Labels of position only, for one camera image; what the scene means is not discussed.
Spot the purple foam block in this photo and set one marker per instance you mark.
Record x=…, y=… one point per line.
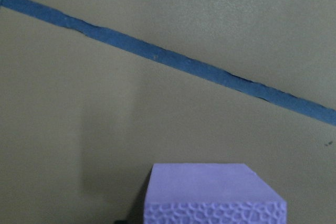
x=210, y=193

